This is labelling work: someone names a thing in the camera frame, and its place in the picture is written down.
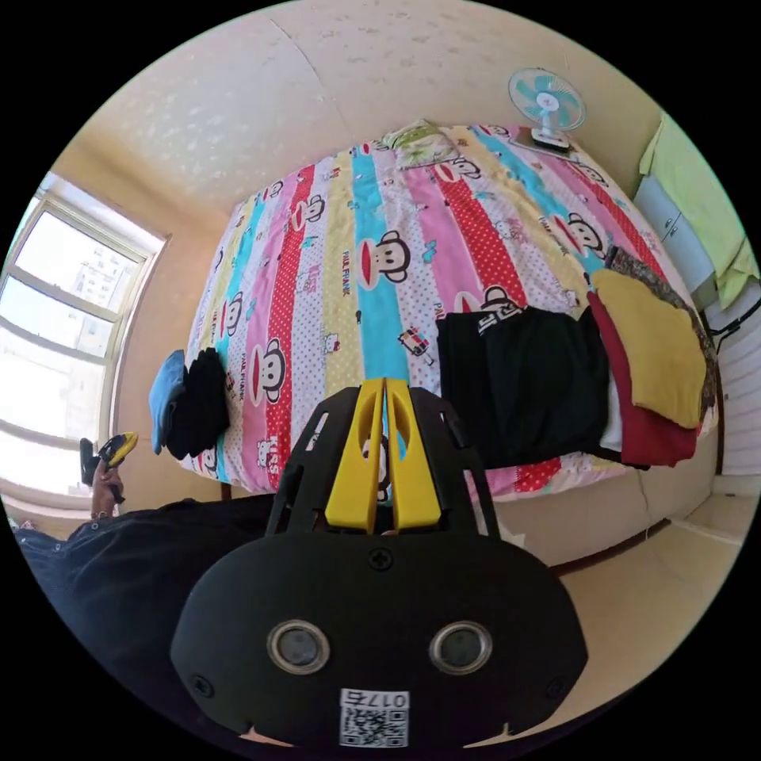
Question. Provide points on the person's left hand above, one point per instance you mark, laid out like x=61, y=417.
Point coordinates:
x=104, y=493

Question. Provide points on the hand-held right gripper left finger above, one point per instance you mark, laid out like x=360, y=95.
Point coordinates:
x=355, y=464

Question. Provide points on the pile of clothes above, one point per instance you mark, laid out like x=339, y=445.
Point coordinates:
x=571, y=380
x=190, y=401

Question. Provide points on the white and teal fan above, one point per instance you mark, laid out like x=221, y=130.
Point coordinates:
x=547, y=101

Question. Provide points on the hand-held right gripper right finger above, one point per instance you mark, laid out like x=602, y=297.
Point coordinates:
x=413, y=469

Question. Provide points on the bed with striped cartoon sheet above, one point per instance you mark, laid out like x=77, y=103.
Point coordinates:
x=357, y=279

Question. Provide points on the window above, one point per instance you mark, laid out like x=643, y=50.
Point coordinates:
x=65, y=333

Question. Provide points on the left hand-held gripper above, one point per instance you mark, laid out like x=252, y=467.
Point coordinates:
x=89, y=458

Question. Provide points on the green floral pillow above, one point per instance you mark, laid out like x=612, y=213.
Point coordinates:
x=419, y=144

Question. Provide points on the white cupboard with green cloth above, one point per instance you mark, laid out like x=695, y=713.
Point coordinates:
x=689, y=220

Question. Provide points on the person's body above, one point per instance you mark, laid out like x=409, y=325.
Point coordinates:
x=119, y=571

